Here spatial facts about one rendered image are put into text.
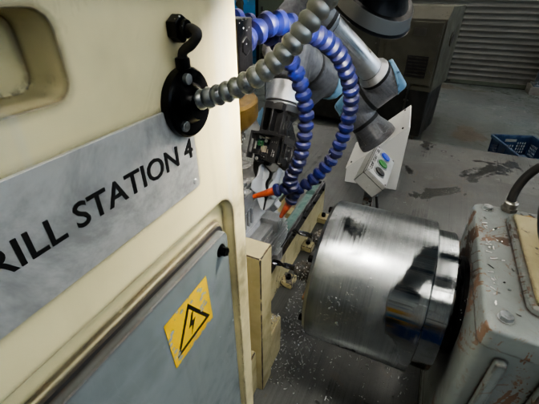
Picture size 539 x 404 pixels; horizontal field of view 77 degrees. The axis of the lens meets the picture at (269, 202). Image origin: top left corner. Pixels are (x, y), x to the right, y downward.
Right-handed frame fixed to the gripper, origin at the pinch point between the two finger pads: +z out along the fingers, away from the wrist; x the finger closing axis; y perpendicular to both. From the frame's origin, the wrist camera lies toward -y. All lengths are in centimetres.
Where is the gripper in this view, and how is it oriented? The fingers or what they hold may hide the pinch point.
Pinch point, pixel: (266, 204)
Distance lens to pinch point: 70.7
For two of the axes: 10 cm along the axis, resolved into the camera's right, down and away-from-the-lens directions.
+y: -3.6, 0.0, -9.3
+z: -2.1, 9.7, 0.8
